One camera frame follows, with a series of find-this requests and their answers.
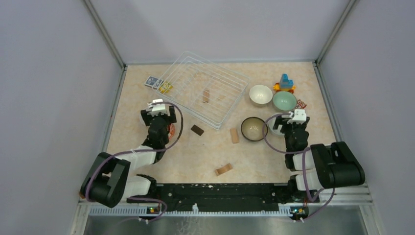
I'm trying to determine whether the beige ceramic bowl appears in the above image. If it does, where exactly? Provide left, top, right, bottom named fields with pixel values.
left=249, top=85, right=273, bottom=107

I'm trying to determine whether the blue yellow toy train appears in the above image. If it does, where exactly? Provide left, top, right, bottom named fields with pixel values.
left=273, top=73, right=296, bottom=94

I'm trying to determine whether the light green ceramic bowl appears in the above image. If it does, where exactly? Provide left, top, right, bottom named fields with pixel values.
left=272, top=91, right=297, bottom=112

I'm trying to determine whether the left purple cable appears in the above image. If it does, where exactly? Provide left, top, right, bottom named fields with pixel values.
left=85, top=102, right=184, bottom=224

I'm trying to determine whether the white wire dish rack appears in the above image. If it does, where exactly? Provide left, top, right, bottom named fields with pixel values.
left=156, top=51, right=250, bottom=130

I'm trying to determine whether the dark teal patterned bowl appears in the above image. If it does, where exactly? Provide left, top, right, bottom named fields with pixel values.
left=240, top=117, right=268, bottom=141

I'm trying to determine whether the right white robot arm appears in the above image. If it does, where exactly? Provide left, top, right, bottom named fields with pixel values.
left=272, top=115, right=366, bottom=202

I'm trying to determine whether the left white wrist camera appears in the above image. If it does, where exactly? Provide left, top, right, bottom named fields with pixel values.
left=146, top=99, right=168, bottom=117

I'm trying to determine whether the dark brown block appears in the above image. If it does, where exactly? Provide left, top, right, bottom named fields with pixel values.
left=191, top=125, right=205, bottom=136

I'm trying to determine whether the red owl toy block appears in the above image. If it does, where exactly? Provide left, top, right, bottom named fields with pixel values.
left=295, top=99, right=307, bottom=109

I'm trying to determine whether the notched wooden block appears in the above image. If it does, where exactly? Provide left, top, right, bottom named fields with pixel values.
left=214, top=163, right=233, bottom=176

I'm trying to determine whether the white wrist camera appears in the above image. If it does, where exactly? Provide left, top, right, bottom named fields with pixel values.
left=146, top=99, right=168, bottom=117
left=287, top=109, right=307, bottom=124

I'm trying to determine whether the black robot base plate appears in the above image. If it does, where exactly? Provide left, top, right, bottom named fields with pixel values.
left=126, top=183, right=306, bottom=212

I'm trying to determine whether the white ceramic bowl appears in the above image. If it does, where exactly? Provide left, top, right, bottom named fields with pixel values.
left=267, top=113, right=284, bottom=136

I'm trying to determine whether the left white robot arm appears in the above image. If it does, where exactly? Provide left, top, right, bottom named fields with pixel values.
left=80, top=101, right=184, bottom=208

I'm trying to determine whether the small yellow patterned tile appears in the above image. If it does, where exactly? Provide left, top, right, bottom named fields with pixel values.
left=158, top=82, right=173, bottom=94

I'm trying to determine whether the wooden block in rack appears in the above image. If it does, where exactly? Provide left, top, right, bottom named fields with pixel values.
left=202, top=89, right=210, bottom=103

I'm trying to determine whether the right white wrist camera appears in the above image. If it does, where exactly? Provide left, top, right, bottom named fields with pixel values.
left=287, top=109, right=307, bottom=124

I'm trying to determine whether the orange patterned white bowl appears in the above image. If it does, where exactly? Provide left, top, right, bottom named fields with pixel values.
left=168, top=123, right=176, bottom=140

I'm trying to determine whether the light wooden block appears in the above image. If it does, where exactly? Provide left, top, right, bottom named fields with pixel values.
left=230, top=128, right=239, bottom=144

